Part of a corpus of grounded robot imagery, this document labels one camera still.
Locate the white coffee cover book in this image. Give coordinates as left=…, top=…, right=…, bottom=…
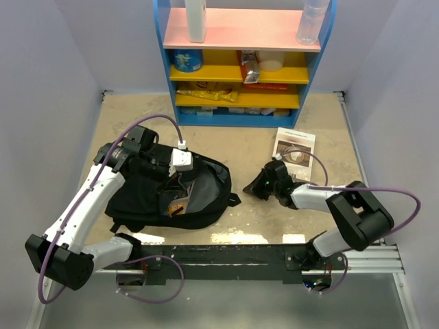
left=272, top=127, right=316, bottom=181

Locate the black backpack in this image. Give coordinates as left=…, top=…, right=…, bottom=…
left=104, top=145, right=241, bottom=232

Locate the blue comic book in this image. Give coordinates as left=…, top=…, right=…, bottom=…
left=163, top=182, right=195, bottom=217

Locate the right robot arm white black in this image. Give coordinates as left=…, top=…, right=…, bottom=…
left=243, top=160, right=394, bottom=269

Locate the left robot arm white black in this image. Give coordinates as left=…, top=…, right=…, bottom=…
left=25, top=125, right=158, bottom=291

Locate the yellow chips bag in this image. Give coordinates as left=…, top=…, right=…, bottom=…
left=176, top=81, right=239, bottom=102

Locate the silver orange snack bag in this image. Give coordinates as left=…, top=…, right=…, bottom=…
left=239, top=50, right=260, bottom=84

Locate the orange flat box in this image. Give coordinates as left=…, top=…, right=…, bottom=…
left=241, top=83, right=289, bottom=91

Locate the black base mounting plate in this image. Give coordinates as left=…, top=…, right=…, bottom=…
left=131, top=244, right=344, bottom=285

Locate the blue round tin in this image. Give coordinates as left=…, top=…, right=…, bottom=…
left=172, top=49, right=204, bottom=73

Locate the blue shelf unit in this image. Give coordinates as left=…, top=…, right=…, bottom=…
left=153, top=1, right=337, bottom=127

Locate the white plastic tub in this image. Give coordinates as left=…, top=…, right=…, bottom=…
left=257, top=51, right=285, bottom=71

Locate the white carton on shelf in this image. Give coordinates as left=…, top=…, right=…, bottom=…
left=185, top=0, right=206, bottom=43

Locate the clear plastic bottle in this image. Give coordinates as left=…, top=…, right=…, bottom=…
left=296, top=0, right=330, bottom=45

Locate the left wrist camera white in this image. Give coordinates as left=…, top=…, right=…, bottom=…
left=169, top=140, right=193, bottom=177

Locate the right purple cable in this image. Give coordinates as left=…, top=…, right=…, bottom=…
left=274, top=147, right=422, bottom=295

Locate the aluminium rail frame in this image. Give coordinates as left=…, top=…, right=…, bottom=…
left=25, top=89, right=420, bottom=329

